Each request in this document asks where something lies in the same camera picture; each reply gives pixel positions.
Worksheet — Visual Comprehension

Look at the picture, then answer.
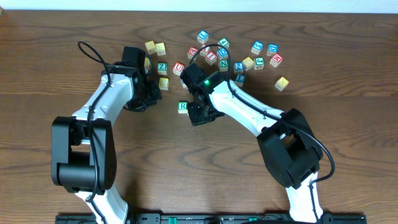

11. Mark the blue D block right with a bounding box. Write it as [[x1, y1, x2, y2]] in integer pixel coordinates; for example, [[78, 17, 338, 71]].
[[266, 44, 279, 57]]

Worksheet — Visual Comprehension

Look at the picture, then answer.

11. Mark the red I block lower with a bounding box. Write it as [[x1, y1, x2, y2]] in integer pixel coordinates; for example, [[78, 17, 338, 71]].
[[205, 51, 218, 65]]

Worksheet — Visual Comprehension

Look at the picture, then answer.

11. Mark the red I block upper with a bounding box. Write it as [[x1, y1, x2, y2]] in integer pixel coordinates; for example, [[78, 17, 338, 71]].
[[200, 44, 211, 57]]

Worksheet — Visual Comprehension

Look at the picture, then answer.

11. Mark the green N letter block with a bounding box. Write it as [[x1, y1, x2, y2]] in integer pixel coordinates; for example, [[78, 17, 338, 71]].
[[218, 59, 229, 72]]

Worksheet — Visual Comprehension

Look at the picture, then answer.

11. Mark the yellow C letter block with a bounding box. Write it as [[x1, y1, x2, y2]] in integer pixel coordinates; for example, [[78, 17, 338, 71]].
[[159, 77, 170, 90]]

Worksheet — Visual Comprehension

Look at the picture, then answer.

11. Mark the yellow block far right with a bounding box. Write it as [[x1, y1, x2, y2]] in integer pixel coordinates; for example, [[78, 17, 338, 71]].
[[275, 77, 289, 91]]

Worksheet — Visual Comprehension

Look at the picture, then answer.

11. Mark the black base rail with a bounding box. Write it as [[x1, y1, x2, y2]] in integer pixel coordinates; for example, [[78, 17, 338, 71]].
[[55, 212, 367, 224]]

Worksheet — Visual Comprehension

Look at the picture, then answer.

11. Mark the blue 2 number block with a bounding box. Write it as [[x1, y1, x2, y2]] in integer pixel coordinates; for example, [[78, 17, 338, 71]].
[[234, 62, 244, 75]]

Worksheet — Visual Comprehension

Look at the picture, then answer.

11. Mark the green 4 number block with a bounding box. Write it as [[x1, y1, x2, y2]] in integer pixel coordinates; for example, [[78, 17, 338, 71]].
[[218, 37, 230, 49]]

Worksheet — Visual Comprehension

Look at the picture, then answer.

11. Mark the yellow S letter block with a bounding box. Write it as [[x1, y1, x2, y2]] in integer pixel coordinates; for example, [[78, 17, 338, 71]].
[[155, 42, 166, 56]]

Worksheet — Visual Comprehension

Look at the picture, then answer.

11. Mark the yellow block beside gripper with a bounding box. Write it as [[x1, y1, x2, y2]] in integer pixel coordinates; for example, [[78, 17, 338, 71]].
[[144, 57, 152, 73]]

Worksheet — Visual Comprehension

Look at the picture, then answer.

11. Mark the yellow block near B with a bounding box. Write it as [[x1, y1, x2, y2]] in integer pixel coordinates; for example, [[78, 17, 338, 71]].
[[243, 57, 254, 71]]

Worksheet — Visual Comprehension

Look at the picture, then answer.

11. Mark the red M letter block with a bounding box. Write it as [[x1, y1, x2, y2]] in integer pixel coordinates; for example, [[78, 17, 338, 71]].
[[270, 54, 284, 67]]

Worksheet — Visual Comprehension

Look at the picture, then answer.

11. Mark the green J letter block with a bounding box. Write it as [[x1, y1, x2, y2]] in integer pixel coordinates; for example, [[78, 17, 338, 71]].
[[254, 57, 265, 70]]

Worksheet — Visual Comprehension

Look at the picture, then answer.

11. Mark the green R letter block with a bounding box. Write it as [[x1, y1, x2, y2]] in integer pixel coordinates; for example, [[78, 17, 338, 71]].
[[178, 101, 188, 114]]

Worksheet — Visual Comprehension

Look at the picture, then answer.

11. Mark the blue d block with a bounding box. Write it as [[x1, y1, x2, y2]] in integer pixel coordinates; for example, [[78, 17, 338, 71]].
[[217, 49, 228, 60], [266, 44, 279, 57]]

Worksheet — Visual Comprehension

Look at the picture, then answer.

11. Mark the blue L block lower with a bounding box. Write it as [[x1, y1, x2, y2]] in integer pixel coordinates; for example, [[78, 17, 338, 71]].
[[234, 74, 246, 87]]

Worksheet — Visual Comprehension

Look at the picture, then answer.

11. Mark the red E letter block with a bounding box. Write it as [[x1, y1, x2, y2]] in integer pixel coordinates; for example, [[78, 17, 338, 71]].
[[187, 47, 198, 60]]

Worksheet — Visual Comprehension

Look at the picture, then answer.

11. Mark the green Z letter block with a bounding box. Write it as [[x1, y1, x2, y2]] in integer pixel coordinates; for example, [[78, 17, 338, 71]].
[[157, 62, 167, 75]]

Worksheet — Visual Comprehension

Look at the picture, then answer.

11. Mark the yellow block top left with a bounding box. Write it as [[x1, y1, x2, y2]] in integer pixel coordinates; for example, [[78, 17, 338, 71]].
[[145, 40, 156, 55]]

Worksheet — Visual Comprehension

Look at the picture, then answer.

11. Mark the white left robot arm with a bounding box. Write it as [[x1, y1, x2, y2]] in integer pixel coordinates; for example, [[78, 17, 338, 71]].
[[51, 46, 161, 223]]

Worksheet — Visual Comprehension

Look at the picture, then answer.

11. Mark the red i block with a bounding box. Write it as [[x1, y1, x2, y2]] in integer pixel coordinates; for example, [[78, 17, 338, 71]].
[[200, 44, 211, 57], [205, 51, 218, 65]]

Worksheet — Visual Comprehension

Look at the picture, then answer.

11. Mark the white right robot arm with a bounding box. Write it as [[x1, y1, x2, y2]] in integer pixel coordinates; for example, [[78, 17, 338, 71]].
[[180, 63, 323, 223]]

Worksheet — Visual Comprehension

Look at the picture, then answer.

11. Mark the blue l block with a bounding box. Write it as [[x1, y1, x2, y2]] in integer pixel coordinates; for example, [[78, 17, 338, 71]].
[[234, 74, 246, 87], [197, 30, 209, 44]]

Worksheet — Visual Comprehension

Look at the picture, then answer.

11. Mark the blue L block top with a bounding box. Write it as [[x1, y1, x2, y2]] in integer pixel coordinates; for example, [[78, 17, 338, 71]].
[[197, 30, 209, 44]]

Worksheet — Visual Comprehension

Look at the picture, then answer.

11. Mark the red U letter block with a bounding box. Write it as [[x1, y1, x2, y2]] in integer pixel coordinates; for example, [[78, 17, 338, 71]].
[[172, 62, 185, 76]]

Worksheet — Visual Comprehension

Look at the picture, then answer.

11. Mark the blue D block centre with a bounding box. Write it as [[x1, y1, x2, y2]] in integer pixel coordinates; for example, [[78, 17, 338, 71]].
[[217, 49, 228, 60]]

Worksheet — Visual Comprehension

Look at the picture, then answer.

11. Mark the blue H letter block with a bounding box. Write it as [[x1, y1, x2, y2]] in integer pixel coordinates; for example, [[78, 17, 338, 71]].
[[181, 80, 187, 88]]

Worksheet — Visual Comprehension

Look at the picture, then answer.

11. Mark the blue S letter block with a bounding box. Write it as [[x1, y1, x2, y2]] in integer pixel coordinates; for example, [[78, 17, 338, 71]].
[[251, 40, 264, 55]]

